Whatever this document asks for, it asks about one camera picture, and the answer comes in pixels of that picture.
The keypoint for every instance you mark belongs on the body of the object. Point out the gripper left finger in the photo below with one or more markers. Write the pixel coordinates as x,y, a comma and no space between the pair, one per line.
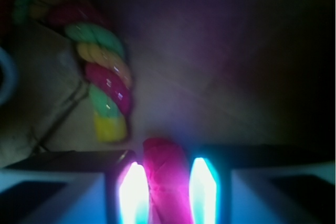
75,187

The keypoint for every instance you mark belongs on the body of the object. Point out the multicolour braided rope toy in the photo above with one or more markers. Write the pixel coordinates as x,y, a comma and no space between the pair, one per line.
109,77

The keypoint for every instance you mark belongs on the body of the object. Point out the pink plush bunny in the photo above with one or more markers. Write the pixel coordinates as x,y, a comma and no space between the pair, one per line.
10,76

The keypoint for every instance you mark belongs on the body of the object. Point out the brown paper bag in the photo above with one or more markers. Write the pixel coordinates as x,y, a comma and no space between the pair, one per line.
205,72

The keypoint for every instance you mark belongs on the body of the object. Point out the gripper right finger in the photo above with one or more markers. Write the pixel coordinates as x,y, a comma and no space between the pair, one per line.
261,184

